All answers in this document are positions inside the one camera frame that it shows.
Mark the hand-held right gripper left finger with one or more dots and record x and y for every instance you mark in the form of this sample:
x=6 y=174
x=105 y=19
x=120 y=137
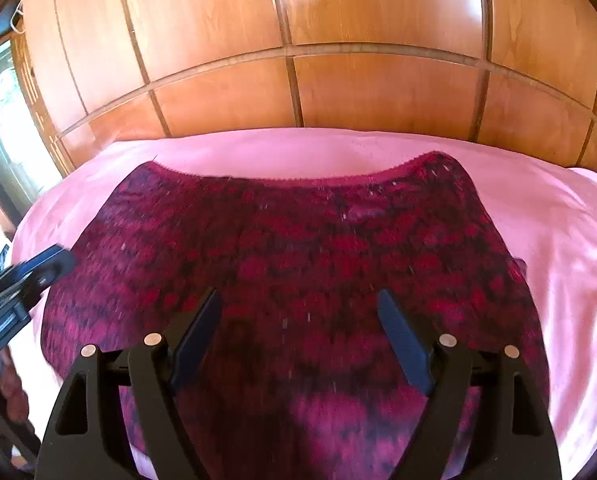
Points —
x=198 y=340

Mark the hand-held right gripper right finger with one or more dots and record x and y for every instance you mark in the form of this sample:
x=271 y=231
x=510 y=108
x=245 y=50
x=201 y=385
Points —
x=403 y=345

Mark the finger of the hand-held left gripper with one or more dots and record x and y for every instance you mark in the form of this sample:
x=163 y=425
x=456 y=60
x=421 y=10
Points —
x=48 y=262

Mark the red floral long-sleeve shirt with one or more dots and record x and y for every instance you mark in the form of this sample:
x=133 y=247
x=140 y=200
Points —
x=298 y=240

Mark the person's left hand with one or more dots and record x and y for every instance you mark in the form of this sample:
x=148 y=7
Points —
x=13 y=395

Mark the glass door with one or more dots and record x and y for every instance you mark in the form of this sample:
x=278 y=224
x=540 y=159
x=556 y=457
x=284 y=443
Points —
x=1 y=125

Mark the pink bed sheet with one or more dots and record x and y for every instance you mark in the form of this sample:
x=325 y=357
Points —
x=568 y=285

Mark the wooden headboard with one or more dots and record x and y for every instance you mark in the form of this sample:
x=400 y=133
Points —
x=378 y=10

